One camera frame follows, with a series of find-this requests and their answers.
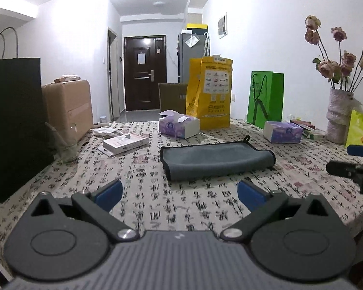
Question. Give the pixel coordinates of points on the white flat box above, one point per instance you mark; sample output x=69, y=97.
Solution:
x=122, y=143

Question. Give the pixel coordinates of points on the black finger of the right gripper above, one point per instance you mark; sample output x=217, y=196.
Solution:
x=347, y=170

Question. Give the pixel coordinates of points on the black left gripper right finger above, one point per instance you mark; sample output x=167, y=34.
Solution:
x=297, y=239

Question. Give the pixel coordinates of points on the open purple tissue box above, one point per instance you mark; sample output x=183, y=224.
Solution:
x=174, y=124

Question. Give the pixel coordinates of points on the yellow paper bag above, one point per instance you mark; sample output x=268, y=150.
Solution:
x=209, y=91

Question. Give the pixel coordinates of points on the yellow box on refrigerator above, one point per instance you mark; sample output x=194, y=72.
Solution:
x=196, y=26

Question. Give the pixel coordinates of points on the dark brown door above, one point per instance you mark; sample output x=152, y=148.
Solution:
x=144, y=71

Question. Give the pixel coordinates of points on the beige suitcase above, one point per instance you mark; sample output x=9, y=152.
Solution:
x=68, y=109

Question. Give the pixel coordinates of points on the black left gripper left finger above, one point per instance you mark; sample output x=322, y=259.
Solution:
x=59, y=239

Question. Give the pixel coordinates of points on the black paper bag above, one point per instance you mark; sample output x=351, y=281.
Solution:
x=24, y=137

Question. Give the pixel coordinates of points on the closed purple tissue box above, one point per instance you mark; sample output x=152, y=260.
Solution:
x=282, y=132

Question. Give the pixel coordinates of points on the brown cardboard box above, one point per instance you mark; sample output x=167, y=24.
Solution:
x=173, y=97

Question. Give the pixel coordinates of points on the lime green bag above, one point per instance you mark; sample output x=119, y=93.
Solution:
x=355, y=130

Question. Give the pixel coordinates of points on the crumpled plastic wrapper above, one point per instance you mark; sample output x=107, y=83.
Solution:
x=106, y=132

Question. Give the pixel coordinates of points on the purple and grey towel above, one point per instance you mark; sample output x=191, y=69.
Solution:
x=214, y=160

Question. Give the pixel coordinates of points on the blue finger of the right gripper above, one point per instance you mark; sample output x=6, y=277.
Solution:
x=355, y=150

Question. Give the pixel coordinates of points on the dried pink roses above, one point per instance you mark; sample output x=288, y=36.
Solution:
x=346, y=73

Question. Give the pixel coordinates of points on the wall picture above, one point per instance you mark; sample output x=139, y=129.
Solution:
x=222, y=26

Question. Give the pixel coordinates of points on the green paper bag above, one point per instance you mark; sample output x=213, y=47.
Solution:
x=265, y=98

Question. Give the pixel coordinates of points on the white textured vase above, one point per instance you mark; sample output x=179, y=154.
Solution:
x=338, y=114

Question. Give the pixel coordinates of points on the grey refrigerator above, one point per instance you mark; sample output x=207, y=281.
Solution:
x=190, y=45

